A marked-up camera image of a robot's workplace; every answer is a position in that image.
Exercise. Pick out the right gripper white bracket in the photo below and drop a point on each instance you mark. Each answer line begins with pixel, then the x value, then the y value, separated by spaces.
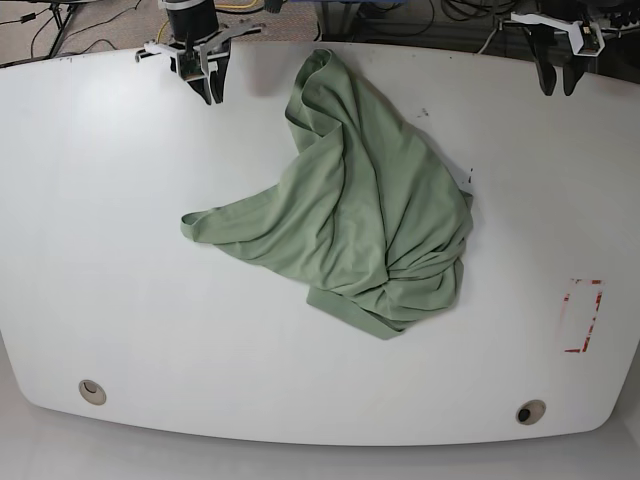
pixel 212 54

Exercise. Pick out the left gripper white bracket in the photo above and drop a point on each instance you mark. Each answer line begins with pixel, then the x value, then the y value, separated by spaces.
pixel 540 37

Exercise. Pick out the green t-shirt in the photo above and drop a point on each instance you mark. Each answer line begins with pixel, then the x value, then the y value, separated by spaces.
pixel 366 215

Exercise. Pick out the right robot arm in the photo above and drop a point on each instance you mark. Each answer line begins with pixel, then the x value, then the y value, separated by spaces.
pixel 190 21

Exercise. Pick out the red tape rectangle marking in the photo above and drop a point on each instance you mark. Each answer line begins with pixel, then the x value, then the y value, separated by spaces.
pixel 579 312

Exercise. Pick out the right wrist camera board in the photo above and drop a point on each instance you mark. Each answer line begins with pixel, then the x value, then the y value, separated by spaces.
pixel 189 70

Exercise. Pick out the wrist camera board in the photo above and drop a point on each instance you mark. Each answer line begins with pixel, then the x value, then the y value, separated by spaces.
pixel 189 70
pixel 592 42

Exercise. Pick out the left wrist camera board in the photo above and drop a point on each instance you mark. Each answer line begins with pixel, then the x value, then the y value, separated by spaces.
pixel 592 42

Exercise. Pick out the left table cable grommet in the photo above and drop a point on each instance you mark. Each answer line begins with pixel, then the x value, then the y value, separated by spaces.
pixel 92 392

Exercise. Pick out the table cable grommet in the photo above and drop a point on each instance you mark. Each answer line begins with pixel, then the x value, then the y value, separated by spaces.
pixel 92 392
pixel 530 412

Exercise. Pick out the right table cable grommet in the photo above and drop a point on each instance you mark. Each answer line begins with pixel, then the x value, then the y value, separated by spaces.
pixel 530 412

